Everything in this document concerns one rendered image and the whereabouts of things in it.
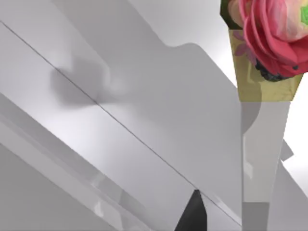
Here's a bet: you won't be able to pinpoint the white pot with pink flower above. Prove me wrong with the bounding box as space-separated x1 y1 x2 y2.
220 0 308 231

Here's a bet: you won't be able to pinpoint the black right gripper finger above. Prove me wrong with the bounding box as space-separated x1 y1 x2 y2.
173 189 208 231

